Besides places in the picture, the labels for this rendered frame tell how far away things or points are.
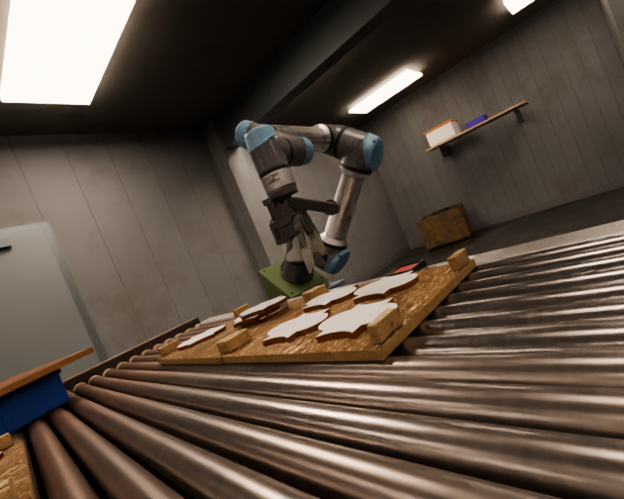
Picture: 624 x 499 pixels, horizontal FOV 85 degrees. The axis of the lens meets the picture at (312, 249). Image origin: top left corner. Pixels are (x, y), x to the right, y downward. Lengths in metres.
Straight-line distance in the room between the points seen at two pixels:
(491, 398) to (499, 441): 0.05
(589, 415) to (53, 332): 3.66
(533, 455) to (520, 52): 7.14
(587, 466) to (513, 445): 0.04
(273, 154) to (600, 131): 6.58
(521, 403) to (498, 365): 0.06
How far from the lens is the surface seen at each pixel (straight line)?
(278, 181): 0.79
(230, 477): 0.37
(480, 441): 0.29
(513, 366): 0.36
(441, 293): 0.58
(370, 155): 1.18
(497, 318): 0.46
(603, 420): 0.30
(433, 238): 6.34
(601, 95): 7.13
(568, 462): 0.27
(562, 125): 7.14
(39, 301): 3.75
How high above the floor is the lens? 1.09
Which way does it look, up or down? 2 degrees down
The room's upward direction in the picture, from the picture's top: 23 degrees counter-clockwise
